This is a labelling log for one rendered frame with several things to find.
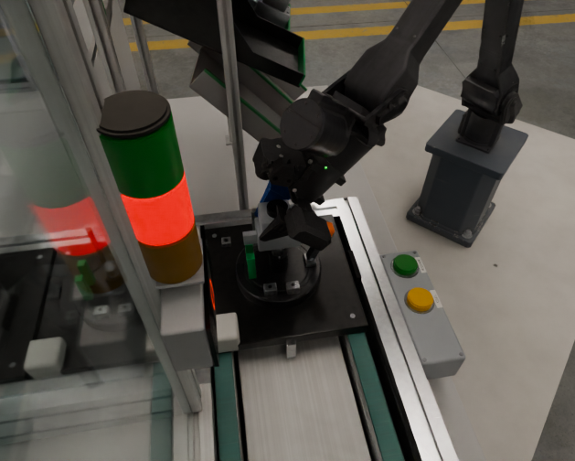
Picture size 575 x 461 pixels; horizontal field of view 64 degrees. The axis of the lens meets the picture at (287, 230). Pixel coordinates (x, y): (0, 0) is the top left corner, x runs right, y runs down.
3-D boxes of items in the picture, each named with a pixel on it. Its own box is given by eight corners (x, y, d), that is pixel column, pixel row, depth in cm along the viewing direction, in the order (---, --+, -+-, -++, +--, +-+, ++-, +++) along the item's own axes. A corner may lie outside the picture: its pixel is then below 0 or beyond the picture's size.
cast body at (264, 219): (295, 225, 72) (296, 192, 66) (301, 246, 69) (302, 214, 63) (241, 231, 71) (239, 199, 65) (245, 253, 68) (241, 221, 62)
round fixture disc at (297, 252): (311, 236, 81) (312, 229, 80) (329, 302, 72) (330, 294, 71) (232, 246, 80) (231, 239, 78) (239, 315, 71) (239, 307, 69)
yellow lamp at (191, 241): (201, 237, 43) (194, 198, 39) (204, 280, 39) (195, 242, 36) (146, 243, 42) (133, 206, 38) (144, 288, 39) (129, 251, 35)
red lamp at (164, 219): (193, 198, 39) (184, 152, 35) (195, 241, 36) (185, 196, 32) (133, 205, 38) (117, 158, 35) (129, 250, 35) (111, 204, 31)
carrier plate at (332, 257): (332, 220, 87) (332, 212, 85) (367, 332, 71) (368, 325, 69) (204, 236, 84) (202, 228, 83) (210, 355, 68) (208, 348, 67)
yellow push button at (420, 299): (425, 292, 76) (428, 284, 74) (434, 313, 73) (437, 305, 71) (401, 295, 75) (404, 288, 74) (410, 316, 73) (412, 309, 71)
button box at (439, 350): (409, 269, 85) (417, 248, 81) (456, 376, 71) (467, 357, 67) (374, 274, 85) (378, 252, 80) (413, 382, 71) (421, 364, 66)
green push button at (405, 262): (410, 259, 80) (413, 251, 79) (419, 277, 78) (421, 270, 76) (388, 262, 80) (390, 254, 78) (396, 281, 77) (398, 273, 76)
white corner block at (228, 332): (239, 325, 72) (236, 310, 69) (241, 350, 69) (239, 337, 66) (208, 328, 71) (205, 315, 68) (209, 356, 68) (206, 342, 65)
